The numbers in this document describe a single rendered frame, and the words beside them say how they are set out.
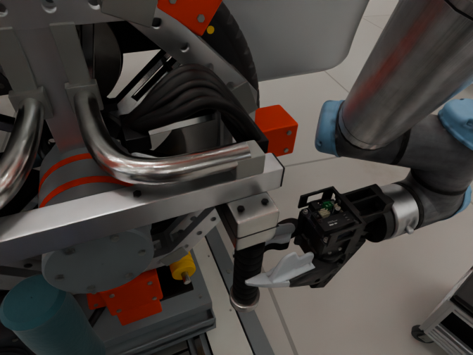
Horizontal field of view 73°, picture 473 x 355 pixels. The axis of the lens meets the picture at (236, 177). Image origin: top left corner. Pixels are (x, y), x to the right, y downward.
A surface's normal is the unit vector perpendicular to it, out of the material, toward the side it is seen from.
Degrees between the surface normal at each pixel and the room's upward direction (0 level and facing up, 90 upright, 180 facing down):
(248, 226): 90
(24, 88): 90
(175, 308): 0
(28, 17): 90
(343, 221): 0
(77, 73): 90
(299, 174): 0
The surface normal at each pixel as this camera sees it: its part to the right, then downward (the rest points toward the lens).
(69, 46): 0.38, 0.64
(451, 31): -0.63, 0.77
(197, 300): 0.04, -0.73
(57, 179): -0.38, -0.55
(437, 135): -0.14, -0.07
